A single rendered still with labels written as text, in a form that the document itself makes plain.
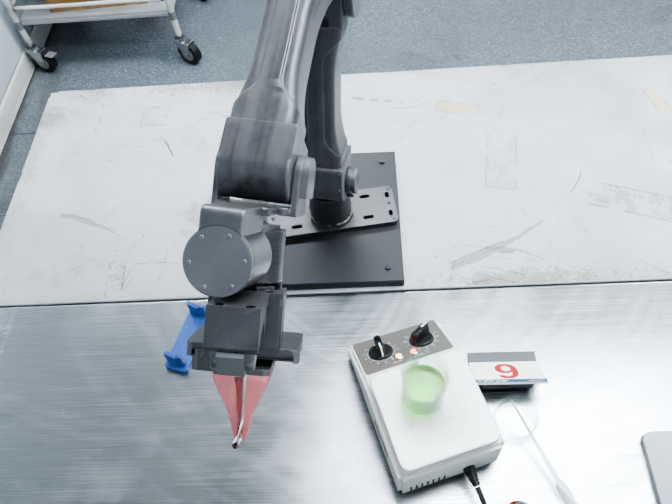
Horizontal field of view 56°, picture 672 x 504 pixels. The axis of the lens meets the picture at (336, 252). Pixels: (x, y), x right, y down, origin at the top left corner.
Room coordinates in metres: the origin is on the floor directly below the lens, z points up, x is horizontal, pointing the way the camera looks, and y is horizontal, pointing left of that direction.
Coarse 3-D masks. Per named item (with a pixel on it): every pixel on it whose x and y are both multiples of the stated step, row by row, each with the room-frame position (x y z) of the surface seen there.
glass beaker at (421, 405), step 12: (408, 360) 0.29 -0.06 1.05; (420, 360) 0.30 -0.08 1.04; (432, 360) 0.30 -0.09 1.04; (444, 360) 0.29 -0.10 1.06; (444, 372) 0.28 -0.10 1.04; (408, 396) 0.26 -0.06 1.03; (420, 396) 0.25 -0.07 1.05; (432, 396) 0.25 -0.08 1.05; (444, 396) 0.26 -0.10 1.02; (408, 408) 0.26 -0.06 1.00; (420, 408) 0.25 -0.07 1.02; (432, 408) 0.25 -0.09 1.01
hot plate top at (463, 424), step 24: (456, 360) 0.32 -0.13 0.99; (384, 384) 0.30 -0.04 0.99; (456, 384) 0.29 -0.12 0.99; (384, 408) 0.27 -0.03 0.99; (456, 408) 0.26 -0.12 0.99; (480, 408) 0.25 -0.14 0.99; (408, 432) 0.24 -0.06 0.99; (432, 432) 0.23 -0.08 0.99; (456, 432) 0.23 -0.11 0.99; (480, 432) 0.23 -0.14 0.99; (408, 456) 0.21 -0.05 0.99; (432, 456) 0.21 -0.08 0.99; (456, 456) 0.20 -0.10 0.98
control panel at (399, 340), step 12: (420, 324) 0.40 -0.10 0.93; (432, 324) 0.40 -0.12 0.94; (384, 336) 0.39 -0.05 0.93; (396, 336) 0.38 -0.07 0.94; (408, 336) 0.38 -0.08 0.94; (444, 336) 0.37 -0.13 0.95; (360, 348) 0.37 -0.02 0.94; (396, 348) 0.36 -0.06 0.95; (408, 348) 0.36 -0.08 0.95; (420, 348) 0.35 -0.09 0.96; (432, 348) 0.35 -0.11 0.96; (444, 348) 0.34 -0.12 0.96; (360, 360) 0.35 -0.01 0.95; (372, 360) 0.35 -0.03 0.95; (384, 360) 0.34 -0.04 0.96; (396, 360) 0.34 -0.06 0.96; (372, 372) 0.32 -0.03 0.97
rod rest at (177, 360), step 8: (192, 304) 0.48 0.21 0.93; (200, 304) 0.47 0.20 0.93; (192, 312) 0.47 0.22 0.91; (200, 312) 0.47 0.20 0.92; (192, 320) 0.46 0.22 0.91; (200, 320) 0.46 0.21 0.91; (184, 328) 0.45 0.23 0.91; (192, 328) 0.45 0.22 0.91; (184, 336) 0.44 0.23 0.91; (176, 344) 0.43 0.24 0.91; (184, 344) 0.43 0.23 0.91; (168, 352) 0.40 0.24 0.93; (176, 352) 0.41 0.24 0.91; (184, 352) 0.41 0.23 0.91; (168, 360) 0.40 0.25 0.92; (176, 360) 0.39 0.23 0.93; (184, 360) 0.40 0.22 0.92; (168, 368) 0.39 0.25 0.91; (176, 368) 0.39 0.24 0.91; (184, 368) 0.39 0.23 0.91
